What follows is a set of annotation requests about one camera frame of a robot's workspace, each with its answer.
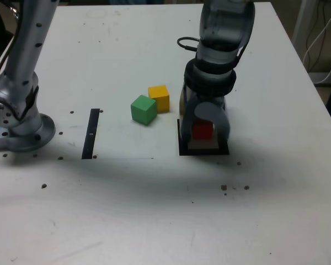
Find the white cable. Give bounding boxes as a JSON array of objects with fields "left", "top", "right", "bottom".
[{"left": 302, "top": 7, "right": 331, "bottom": 83}]

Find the green cube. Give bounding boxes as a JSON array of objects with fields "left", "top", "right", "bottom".
[{"left": 130, "top": 94, "right": 158, "bottom": 126}]

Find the yellow cube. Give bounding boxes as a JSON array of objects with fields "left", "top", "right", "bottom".
[{"left": 148, "top": 84, "right": 170, "bottom": 113}]

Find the red cube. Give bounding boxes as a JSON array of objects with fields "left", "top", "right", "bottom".
[{"left": 192, "top": 120, "right": 213, "bottom": 140}]

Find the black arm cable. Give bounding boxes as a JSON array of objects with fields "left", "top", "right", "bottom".
[{"left": 177, "top": 36, "right": 201, "bottom": 52}]

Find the black tape strip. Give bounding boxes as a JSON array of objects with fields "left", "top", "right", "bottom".
[{"left": 81, "top": 108, "right": 101, "bottom": 160}]

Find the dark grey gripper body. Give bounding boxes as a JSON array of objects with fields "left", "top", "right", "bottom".
[{"left": 185, "top": 89, "right": 228, "bottom": 111}]

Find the black tape square outline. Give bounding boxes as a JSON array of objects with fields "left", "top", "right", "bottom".
[{"left": 177, "top": 118, "right": 230, "bottom": 156}]

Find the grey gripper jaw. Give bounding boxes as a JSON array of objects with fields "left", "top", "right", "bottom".
[
  {"left": 178, "top": 92, "right": 196, "bottom": 146},
  {"left": 194, "top": 101, "right": 232, "bottom": 144}
]

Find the white post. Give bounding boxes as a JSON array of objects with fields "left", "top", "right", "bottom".
[{"left": 291, "top": 0, "right": 316, "bottom": 47}]

